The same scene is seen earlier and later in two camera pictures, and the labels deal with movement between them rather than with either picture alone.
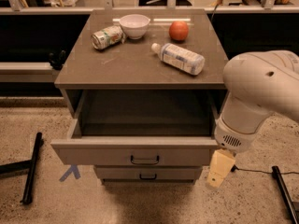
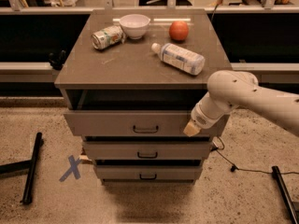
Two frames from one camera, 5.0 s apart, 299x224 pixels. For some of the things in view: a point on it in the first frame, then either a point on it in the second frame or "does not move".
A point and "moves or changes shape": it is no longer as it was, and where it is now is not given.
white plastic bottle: [179, 58] does not move
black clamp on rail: [57, 60] does not move
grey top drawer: [141, 128] moves or changes shape
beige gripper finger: [221, 163] to [192, 129]
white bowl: [135, 25] does not move
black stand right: [285, 194] does not move
